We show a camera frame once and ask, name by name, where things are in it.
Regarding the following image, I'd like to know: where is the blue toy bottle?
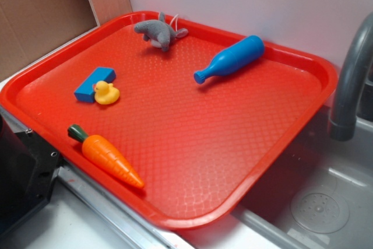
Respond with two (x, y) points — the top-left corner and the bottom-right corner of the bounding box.
(193, 35), (265, 85)

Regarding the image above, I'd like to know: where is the grey toy sink basin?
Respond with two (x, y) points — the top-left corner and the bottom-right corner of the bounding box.
(234, 108), (372, 248)

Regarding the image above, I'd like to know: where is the brown cardboard panel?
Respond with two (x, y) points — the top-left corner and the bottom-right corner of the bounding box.
(1, 0), (132, 80)

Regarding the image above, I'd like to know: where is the red plastic tray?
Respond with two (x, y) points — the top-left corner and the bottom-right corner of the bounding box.
(1, 12), (337, 230)

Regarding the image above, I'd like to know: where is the blue rectangular block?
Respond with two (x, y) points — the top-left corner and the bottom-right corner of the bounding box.
(74, 67), (117, 103)

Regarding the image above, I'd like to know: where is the grey plush mouse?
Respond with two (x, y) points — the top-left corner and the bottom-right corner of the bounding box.
(134, 12), (189, 52)

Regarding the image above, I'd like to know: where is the yellow rubber duck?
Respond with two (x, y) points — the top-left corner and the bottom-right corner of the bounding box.
(93, 80), (120, 105)

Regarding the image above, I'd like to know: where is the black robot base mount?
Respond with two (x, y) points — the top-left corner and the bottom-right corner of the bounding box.
(1, 117), (61, 238)

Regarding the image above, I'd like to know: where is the orange toy carrot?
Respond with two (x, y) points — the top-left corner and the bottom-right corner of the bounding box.
(68, 124), (145, 189)

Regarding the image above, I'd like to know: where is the grey toy faucet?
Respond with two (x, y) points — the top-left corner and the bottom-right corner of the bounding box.
(328, 13), (372, 141)

